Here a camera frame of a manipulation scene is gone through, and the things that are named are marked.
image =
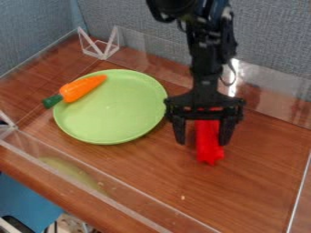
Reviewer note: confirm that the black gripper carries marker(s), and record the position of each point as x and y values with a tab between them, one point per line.
203	103

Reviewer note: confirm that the red star-shaped bar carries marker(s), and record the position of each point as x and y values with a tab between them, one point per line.
209	149

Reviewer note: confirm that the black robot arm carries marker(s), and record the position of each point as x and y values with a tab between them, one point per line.
206	20

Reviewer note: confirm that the green plate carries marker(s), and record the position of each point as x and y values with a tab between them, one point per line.
121	111

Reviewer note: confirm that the orange toy carrot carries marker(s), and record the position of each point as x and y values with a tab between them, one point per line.
75	90

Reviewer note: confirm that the blue box under table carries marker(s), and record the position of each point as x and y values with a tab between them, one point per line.
23	204

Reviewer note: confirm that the clear acrylic enclosure wall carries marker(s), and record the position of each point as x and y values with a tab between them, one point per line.
146	186

